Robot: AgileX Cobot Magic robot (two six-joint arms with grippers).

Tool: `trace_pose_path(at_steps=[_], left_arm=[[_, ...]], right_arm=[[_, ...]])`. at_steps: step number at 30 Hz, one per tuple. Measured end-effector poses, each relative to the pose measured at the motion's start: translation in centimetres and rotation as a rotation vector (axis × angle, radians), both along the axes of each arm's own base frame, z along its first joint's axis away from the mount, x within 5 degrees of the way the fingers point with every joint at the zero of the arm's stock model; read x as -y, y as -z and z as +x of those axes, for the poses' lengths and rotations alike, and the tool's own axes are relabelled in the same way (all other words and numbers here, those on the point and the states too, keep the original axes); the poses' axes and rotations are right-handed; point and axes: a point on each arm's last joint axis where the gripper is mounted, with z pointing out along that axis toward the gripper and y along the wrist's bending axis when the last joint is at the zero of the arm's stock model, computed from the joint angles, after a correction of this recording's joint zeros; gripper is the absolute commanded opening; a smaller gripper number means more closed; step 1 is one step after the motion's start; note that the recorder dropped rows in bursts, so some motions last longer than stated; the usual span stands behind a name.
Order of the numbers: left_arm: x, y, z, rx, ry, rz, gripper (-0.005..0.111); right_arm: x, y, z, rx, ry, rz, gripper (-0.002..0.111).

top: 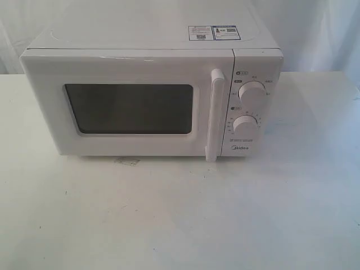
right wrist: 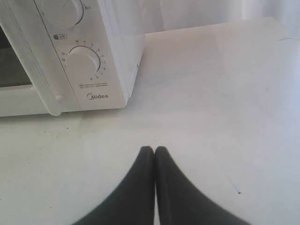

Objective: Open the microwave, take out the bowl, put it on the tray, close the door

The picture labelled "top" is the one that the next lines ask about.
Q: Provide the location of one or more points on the white microwave door with handle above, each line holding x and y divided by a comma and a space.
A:
132, 102

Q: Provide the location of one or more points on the white microwave oven body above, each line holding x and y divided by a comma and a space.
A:
257, 55

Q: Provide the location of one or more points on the lower white timer knob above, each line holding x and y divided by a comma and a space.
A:
245, 124

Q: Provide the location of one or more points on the upper white control knob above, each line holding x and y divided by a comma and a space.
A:
252, 95

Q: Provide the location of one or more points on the blue white warning sticker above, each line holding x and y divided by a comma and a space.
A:
214, 33

